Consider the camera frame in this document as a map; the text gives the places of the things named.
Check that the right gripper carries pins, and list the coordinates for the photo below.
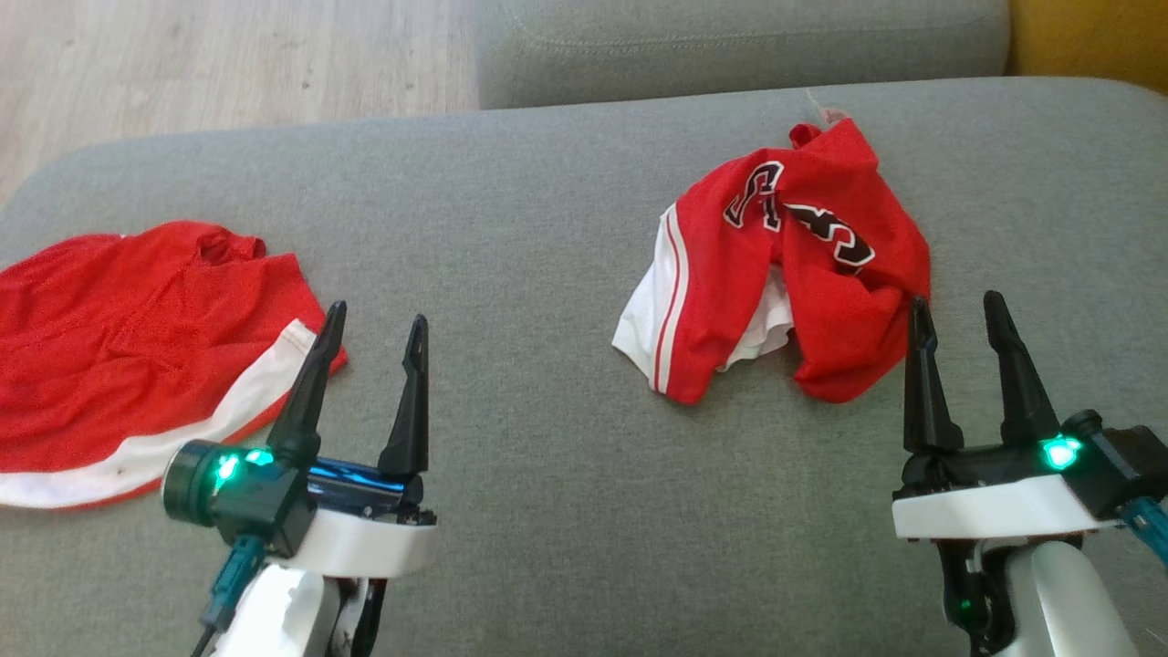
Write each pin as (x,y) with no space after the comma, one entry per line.
(995,511)

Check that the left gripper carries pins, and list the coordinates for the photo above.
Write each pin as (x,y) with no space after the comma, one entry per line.
(365,538)

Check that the red jersey with white trim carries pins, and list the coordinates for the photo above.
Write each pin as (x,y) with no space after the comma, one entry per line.
(821,301)

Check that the red shorts with white stripe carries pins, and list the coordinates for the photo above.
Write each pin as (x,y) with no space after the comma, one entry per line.
(119,347)

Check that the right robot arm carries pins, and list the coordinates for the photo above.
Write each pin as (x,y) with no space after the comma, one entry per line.
(1068,602)

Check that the grey sofa seat cushion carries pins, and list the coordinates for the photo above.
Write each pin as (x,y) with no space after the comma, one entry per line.
(547,274)

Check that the yellow cushion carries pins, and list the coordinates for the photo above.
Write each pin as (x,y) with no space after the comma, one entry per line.
(1095,36)

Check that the grey sofa back cushion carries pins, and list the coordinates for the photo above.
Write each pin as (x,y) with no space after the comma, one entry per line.
(730,46)

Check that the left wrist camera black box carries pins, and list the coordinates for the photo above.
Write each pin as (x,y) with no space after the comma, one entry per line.
(255,502)

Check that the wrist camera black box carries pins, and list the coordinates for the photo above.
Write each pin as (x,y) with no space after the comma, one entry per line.
(1122,465)
(255,502)

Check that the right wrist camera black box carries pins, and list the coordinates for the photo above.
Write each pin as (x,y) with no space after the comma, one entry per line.
(1122,465)

